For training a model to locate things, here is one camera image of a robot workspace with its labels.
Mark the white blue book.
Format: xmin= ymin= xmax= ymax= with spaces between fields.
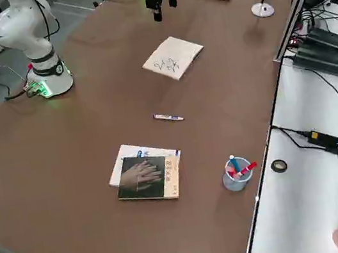
xmin=102 ymin=135 xmax=186 ymax=189

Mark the small red-lit circuit board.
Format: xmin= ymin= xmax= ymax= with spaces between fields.
xmin=286 ymin=36 xmax=302 ymax=49

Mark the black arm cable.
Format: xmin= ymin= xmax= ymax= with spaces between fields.
xmin=28 ymin=0 xmax=64 ymax=45

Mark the black finned power supply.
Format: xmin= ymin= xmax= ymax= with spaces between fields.
xmin=288 ymin=39 xmax=338 ymax=85
xmin=297 ymin=23 xmax=338 ymax=61

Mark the black tape roll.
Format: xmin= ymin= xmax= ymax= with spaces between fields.
xmin=270 ymin=157 xmax=289 ymax=176

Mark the aluminium frame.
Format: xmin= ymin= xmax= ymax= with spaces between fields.
xmin=262 ymin=0 xmax=338 ymax=65

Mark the dark book with hands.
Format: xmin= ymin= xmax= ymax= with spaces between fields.
xmin=111 ymin=149 xmax=187 ymax=209

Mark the white scribbled notebook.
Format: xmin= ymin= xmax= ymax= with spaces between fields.
xmin=138 ymin=31 xmax=209 ymax=87

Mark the blue white marker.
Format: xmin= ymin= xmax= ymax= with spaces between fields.
xmin=152 ymin=109 xmax=186 ymax=126

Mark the translucent blue pen cup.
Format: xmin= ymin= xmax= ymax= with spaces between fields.
xmin=219 ymin=155 xmax=256 ymax=194

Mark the blue pen white cap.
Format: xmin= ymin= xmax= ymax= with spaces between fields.
xmin=228 ymin=152 xmax=242 ymax=175

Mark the red pen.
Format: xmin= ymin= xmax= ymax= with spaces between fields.
xmin=235 ymin=161 xmax=260 ymax=178

